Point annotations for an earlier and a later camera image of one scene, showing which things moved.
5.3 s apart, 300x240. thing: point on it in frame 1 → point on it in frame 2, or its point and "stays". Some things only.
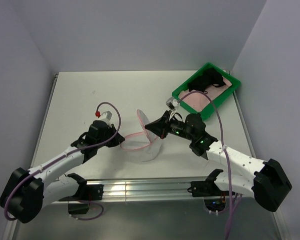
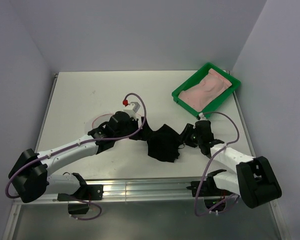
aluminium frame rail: x=138 y=190 stays
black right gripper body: x=176 y=127 → x=190 y=136
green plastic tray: x=210 y=107 stays
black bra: x=210 y=76 → x=163 y=144
